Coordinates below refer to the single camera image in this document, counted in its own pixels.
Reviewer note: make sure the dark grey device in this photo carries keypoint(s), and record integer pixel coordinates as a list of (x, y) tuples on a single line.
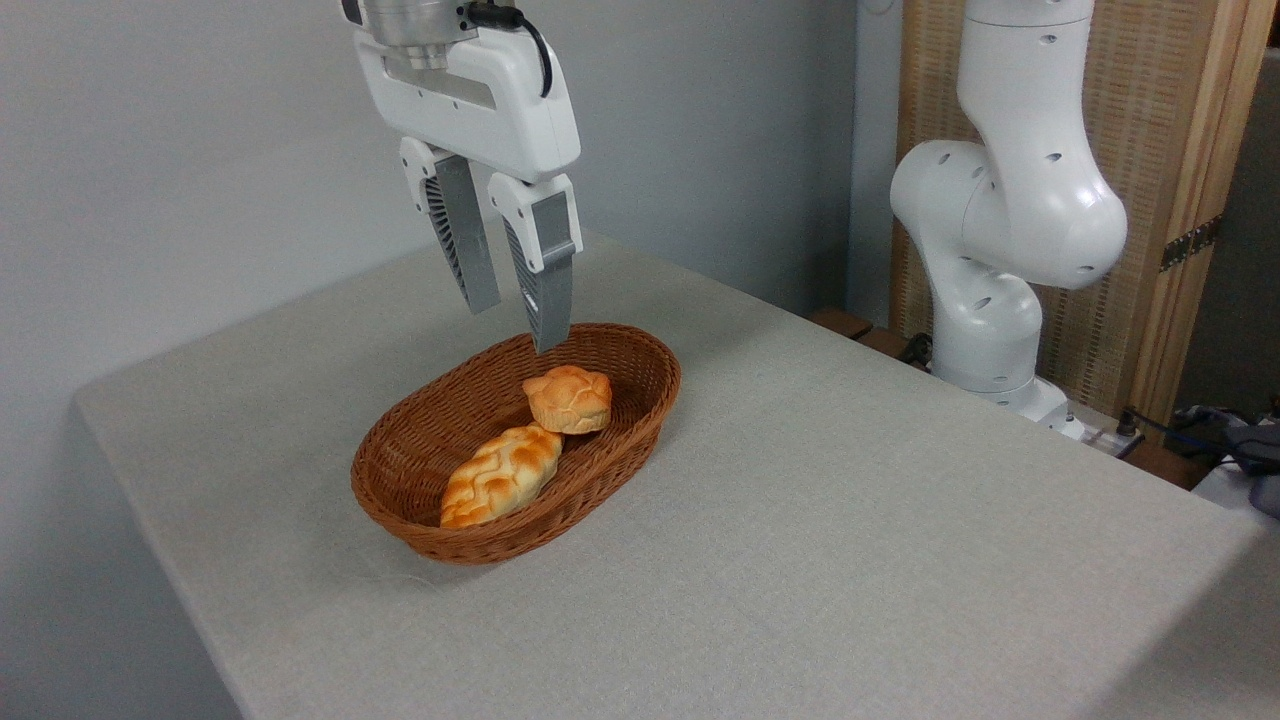
[(1258, 447)]

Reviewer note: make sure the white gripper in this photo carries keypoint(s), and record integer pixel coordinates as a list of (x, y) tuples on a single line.
[(500, 110)]

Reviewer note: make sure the dark metal screen hinge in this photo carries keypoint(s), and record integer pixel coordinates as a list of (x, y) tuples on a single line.
[(1190, 243)]

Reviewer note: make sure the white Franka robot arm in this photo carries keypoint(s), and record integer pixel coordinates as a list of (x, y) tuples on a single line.
[(1010, 220)]

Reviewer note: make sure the brown wicker basket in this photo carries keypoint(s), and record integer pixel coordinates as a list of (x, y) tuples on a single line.
[(420, 440)]

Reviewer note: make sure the round bread roll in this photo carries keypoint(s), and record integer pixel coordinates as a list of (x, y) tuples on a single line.
[(568, 398)]

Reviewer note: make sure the long braided bread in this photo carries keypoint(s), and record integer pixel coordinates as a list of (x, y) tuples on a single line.
[(500, 475)]

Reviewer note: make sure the grey tablecloth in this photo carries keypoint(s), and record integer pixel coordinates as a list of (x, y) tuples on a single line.
[(800, 550)]

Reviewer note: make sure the wooden bamboo folding screen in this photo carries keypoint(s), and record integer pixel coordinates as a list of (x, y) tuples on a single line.
[(1150, 100)]

